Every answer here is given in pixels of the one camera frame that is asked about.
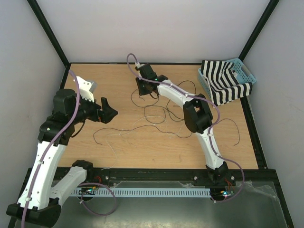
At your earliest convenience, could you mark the white wire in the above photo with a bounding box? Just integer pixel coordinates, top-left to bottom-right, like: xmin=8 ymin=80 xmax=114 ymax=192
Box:
xmin=100 ymin=114 xmax=188 ymax=171

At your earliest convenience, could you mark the black white striped cloth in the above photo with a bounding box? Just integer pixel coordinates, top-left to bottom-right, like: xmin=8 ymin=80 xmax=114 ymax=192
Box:
xmin=200 ymin=60 xmax=253 ymax=106

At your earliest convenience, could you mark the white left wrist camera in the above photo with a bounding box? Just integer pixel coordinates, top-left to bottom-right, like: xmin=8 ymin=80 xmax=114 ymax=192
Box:
xmin=76 ymin=76 xmax=97 ymax=103

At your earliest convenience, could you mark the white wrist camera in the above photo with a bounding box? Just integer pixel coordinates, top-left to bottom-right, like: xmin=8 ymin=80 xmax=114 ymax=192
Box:
xmin=76 ymin=76 xmax=97 ymax=103
xmin=135 ymin=62 xmax=144 ymax=71

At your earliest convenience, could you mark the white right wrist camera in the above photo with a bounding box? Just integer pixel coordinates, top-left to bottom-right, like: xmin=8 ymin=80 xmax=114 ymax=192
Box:
xmin=135 ymin=62 xmax=144 ymax=71

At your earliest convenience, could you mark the grey metal front plate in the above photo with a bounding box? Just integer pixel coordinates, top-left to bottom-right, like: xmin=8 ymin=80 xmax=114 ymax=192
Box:
xmin=54 ymin=182 xmax=288 ymax=228

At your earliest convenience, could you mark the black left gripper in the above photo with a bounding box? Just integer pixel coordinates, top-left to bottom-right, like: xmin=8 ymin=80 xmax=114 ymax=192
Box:
xmin=69 ymin=92 xmax=117 ymax=125

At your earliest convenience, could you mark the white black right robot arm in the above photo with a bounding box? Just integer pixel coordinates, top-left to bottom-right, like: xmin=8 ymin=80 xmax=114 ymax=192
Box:
xmin=135 ymin=63 xmax=229 ymax=185

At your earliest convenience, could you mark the white slotted cable duct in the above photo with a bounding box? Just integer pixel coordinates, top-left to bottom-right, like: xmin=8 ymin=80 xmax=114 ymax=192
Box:
xmin=71 ymin=188 xmax=210 ymax=198

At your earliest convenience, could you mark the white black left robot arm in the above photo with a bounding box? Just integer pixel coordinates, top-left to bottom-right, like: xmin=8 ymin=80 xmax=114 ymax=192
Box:
xmin=6 ymin=89 xmax=118 ymax=228

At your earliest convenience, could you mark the black cage frame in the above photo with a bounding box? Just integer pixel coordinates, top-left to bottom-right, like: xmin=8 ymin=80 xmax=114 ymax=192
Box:
xmin=7 ymin=0 xmax=304 ymax=228

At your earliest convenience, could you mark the light blue perforated basket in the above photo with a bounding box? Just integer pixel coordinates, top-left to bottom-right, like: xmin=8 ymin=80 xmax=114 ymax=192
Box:
xmin=197 ymin=58 xmax=257 ymax=98

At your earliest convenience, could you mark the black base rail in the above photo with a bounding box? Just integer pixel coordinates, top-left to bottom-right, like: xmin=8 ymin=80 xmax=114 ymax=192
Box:
xmin=90 ymin=167 xmax=278 ymax=189

